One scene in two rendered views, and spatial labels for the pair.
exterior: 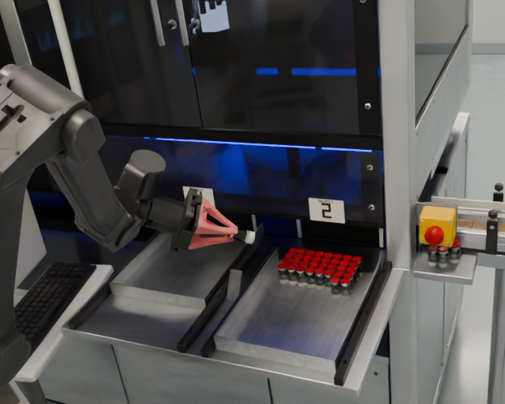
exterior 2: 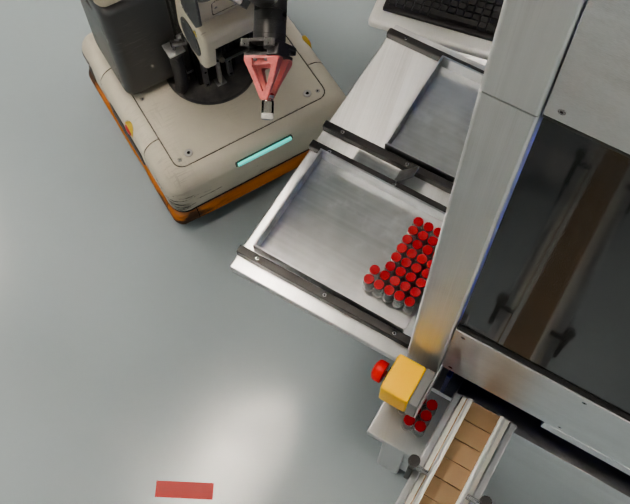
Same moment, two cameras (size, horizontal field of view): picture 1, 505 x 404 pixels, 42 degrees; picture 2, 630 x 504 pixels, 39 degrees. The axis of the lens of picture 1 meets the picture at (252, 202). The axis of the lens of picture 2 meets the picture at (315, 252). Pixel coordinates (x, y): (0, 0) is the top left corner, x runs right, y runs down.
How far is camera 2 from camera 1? 1.60 m
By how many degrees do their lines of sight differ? 67
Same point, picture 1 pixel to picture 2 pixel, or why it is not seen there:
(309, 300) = (372, 249)
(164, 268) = not seen: hidden behind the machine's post
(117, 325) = (385, 72)
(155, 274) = (467, 103)
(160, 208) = (257, 18)
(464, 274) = (377, 426)
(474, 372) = not seen: outside the picture
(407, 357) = not seen: hidden behind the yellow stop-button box
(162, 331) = (362, 111)
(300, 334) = (319, 232)
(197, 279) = (445, 145)
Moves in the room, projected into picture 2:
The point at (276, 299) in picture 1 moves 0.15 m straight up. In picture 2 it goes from (385, 218) to (390, 183)
